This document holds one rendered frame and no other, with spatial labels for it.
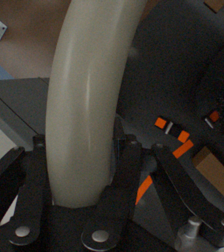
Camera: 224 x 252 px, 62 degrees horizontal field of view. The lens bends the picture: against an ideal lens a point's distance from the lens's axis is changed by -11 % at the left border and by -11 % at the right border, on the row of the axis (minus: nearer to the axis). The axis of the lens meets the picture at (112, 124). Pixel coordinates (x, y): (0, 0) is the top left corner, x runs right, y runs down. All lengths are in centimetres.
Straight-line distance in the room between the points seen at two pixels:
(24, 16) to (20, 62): 32
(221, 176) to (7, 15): 172
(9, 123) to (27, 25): 102
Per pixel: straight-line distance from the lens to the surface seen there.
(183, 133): 115
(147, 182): 130
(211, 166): 119
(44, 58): 133
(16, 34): 148
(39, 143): 16
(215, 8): 128
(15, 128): 48
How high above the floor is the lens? 117
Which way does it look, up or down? 74 degrees down
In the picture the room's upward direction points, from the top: 143 degrees counter-clockwise
